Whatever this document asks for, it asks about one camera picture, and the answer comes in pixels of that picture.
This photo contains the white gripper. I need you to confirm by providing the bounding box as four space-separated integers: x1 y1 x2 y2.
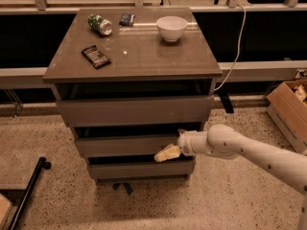
154 130 212 162

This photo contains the grey drawer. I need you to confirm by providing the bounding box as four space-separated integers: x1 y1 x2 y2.
58 96 213 127
75 135 178 157
87 158 195 180

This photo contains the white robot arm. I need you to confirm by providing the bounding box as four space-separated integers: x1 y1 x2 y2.
154 125 307 230

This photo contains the grey bottom drawer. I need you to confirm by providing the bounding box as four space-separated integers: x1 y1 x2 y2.
87 158 195 180

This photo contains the grey top drawer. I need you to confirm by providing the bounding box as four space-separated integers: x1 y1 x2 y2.
58 96 213 127

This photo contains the grey drawer cabinet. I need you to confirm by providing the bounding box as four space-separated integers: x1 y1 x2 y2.
43 8 222 182

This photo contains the white ceramic bowl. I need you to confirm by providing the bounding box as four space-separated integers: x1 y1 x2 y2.
156 16 188 42

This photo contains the cardboard box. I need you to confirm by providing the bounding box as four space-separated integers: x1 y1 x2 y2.
267 80 307 155

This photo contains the black snack packet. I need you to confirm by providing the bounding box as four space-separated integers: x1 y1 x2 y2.
82 45 110 69

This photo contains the black metal leg with caster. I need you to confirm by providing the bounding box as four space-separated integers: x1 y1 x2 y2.
8 157 52 230

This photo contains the dark blue snack packet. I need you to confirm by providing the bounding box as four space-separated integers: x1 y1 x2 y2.
119 13 135 27

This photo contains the green soda can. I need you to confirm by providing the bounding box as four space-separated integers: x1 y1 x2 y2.
87 14 112 36

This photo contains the white cable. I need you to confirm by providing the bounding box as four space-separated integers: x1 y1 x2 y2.
213 3 248 92

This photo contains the metal railing frame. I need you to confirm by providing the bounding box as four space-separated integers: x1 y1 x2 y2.
0 0 307 16

